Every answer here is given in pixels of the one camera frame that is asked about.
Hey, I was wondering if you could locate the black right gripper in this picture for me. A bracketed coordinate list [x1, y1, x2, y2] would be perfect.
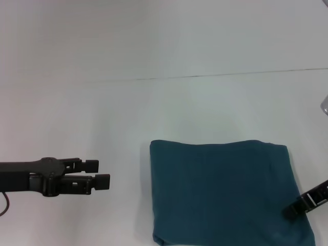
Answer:
[281, 180, 328, 219]

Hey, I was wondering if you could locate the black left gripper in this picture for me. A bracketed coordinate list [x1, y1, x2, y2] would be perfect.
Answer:
[0, 157, 111, 198]

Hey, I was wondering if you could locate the teal blue shirt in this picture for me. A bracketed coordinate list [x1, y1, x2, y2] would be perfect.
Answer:
[149, 139, 316, 246]

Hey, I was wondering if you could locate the dark red cable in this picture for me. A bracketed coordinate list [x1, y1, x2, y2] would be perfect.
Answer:
[0, 192, 11, 217]

